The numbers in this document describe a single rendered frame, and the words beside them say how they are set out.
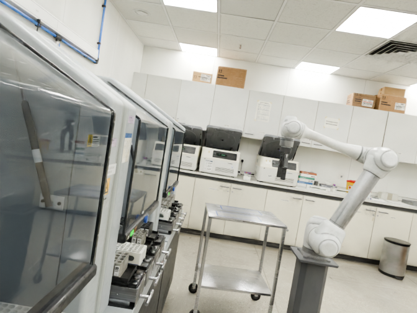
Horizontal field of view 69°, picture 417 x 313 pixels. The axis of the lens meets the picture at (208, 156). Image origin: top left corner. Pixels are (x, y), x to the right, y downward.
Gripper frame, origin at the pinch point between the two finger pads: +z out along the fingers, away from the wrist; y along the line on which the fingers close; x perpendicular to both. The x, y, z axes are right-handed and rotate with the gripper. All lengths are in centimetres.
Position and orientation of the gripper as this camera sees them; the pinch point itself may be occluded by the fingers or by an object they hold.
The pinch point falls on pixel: (280, 176)
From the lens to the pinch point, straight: 212.9
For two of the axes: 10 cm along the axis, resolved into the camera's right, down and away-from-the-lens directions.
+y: 0.3, -0.5, 10.0
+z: -1.6, 9.9, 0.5
